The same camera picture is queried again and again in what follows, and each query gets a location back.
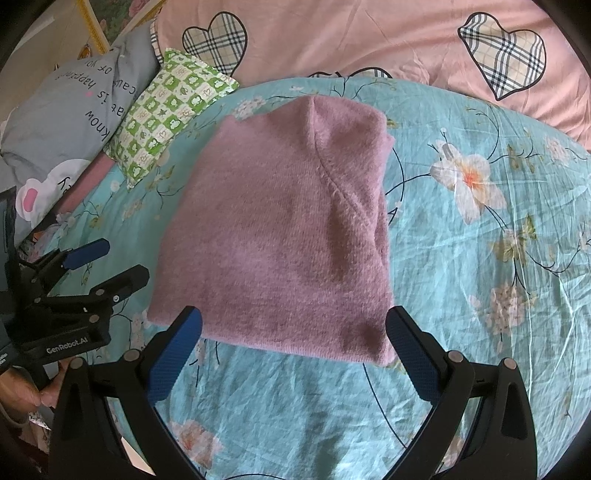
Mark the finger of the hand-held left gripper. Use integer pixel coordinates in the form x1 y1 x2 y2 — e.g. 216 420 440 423
18 239 110 287
34 264 151 320

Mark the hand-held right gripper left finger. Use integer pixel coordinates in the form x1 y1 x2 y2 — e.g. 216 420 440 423
47 305 206 480

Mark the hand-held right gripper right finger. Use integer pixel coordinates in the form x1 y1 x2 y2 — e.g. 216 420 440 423
385 305 539 480

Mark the pink fuzzy sweater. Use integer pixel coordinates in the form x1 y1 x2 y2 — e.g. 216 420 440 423
147 95 399 367

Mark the person's left hand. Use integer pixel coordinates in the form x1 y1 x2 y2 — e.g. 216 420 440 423
0 361 71 409

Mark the teal floral bedsheet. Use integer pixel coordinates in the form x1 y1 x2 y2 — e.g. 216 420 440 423
28 76 591 480

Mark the pink under sheet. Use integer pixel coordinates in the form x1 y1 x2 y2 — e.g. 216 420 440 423
60 154 127 217

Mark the dark flat object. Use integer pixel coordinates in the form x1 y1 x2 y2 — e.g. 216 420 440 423
0 187 19 296

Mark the patterned cloth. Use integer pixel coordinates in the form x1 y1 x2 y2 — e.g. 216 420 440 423
0 406 51 467

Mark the grey printed pillow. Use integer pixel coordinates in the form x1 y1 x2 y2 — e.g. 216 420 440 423
0 21 162 232

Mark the green checked pillow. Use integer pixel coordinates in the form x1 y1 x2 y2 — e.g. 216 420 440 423
102 48 240 189

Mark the pink duvet with plaid hearts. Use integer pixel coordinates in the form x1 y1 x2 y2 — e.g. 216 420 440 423
150 0 591 153

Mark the floral panel with yellow frame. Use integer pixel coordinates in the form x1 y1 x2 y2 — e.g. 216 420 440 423
76 0 167 51

